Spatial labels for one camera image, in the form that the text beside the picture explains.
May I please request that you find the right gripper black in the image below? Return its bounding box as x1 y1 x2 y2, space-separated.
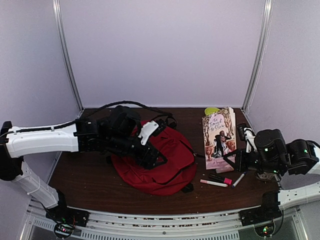
224 148 284 175

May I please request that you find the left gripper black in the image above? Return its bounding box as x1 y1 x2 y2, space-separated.
106 133 168 170

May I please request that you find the red backpack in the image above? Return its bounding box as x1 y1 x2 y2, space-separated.
108 115 203 196

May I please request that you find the small pink illustrated book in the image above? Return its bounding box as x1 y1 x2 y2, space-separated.
202 107 237 171

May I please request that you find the beige highlighter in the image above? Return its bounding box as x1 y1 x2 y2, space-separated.
215 167 234 174

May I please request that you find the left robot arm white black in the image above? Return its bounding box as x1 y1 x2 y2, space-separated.
0 101 168 222

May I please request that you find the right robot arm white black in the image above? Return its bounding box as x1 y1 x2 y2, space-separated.
223 126 320 221

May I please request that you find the pink black highlighter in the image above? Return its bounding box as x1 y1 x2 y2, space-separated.
208 173 232 185

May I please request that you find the purple white marker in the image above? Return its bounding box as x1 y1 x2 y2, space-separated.
231 172 246 189

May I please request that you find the patterned mug orange inside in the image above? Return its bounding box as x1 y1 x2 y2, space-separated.
257 172 275 182

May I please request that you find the pink white marker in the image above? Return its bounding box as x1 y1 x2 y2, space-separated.
200 179 228 188

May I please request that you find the lime green bowl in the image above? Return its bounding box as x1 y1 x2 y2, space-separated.
204 107 220 116

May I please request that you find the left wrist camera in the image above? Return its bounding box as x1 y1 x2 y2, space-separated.
138 120 166 146

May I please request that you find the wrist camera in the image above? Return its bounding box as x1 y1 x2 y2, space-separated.
138 120 166 146
237 123 257 153

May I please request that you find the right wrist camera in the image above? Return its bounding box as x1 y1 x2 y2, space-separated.
237 123 257 153

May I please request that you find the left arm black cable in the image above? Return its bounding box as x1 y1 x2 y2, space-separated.
0 100 175 146

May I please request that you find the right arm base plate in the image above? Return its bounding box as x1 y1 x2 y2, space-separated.
239 207 283 227

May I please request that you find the front aluminium rail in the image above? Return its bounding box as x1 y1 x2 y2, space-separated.
18 198 311 240

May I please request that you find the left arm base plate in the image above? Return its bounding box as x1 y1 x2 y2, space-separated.
45 207 90 227

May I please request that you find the right aluminium frame post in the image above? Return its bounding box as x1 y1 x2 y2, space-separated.
242 0 274 113

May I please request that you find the aluminium frame post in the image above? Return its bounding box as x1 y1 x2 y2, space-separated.
52 0 84 112
242 0 274 113

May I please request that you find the left aluminium frame post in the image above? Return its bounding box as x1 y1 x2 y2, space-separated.
52 0 84 112

